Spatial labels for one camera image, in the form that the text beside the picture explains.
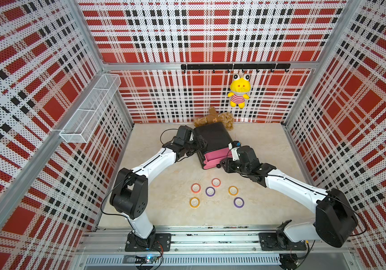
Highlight black drawer cabinet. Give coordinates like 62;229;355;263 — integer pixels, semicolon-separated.
194;123;232;168

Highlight purple tape roll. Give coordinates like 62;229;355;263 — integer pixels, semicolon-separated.
205;187;215;197
233;197;245;209

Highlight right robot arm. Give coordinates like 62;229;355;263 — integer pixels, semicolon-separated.
220;144;358;248

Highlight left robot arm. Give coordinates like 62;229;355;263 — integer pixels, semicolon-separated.
109;126;207;250

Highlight orange tape roll right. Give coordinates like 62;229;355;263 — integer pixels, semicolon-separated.
228;186;239;196

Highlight orange tape roll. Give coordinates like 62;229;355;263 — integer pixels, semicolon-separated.
189;197;200;208
228;186;239;196

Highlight red tape roll right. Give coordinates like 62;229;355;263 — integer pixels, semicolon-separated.
212;178;221;188

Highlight red tape roll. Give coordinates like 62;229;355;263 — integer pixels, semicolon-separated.
212;178;221;188
191;183;202;194

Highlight red tape roll left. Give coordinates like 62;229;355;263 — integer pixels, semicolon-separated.
191;183;202;194

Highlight orange tape roll left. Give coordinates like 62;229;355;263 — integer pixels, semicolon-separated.
189;197;200;208

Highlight brown teddy bear plush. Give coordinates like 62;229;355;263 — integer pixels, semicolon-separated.
194;106;234;131

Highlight yellow frog plush toy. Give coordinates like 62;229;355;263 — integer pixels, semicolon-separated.
227;74;251;109

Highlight green circuit board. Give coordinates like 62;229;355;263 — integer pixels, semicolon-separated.
135;255;158;264

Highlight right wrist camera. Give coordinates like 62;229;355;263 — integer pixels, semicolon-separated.
227;141;241;161

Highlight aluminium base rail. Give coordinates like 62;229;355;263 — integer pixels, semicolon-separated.
72;226;361;270

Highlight black hook rail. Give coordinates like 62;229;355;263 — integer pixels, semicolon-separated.
181;63;291;71

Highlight white wire mesh basket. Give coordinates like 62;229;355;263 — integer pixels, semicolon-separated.
60;74;121;144

